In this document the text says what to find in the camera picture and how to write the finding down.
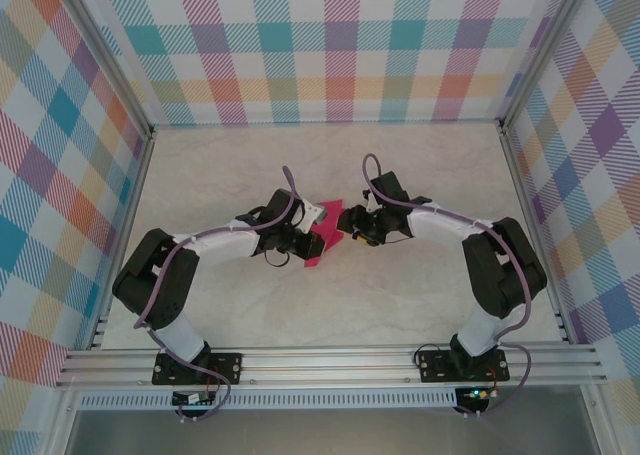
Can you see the pink square cloth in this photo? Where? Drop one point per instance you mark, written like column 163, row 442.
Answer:
column 334, row 211

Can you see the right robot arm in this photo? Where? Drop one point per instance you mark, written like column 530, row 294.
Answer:
column 500, row 270

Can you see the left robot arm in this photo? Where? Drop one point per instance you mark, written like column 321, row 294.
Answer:
column 160, row 280

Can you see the black controller board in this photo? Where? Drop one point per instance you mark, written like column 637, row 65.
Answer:
column 192, row 398

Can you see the controller board with green light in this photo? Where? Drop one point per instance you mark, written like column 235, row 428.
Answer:
column 475, row 394

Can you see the grey metal panel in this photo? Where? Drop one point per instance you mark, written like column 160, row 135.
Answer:
column 325, row 432

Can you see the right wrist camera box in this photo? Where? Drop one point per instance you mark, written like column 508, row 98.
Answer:
column 369, row 202

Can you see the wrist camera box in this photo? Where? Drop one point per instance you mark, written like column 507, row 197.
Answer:
column 312, row 211
column 369, row 202

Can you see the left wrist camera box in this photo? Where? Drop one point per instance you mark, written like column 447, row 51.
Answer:
column 312, row 211

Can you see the aluminium mounting rail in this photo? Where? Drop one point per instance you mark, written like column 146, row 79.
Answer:
column 325, row 365

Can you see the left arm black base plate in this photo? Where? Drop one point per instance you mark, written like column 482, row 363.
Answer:
column 230, row 367

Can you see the aluminium side rail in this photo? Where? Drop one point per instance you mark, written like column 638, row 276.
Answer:
column 129, row 210
column 526, row 200

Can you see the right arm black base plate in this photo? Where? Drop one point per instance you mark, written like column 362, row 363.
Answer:
column 435, row 367

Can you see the aluminium frame post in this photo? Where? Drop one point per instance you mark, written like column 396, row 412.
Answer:
column 544, row 50
column 111, row 57

